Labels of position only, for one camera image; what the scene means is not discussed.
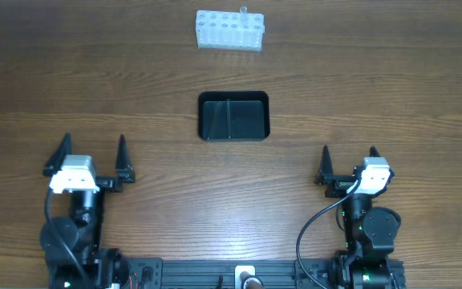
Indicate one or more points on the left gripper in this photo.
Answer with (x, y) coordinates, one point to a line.
(110, 184)

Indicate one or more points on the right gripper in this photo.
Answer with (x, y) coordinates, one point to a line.
(337, 185)

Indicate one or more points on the clear test tube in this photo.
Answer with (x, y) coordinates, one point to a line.
(228, 120)
(213, 120)
(243, 9)

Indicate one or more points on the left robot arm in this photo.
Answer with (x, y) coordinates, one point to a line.
(78, 237)

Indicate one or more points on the black tray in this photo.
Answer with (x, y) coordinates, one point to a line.
(251, 120)

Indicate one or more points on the white test tube rack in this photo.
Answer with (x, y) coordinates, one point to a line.
(223, 36)

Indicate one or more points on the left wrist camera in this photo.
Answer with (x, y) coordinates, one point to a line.
(74, 174)

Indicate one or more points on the mounting rail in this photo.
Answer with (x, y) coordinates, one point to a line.
(199, 275)

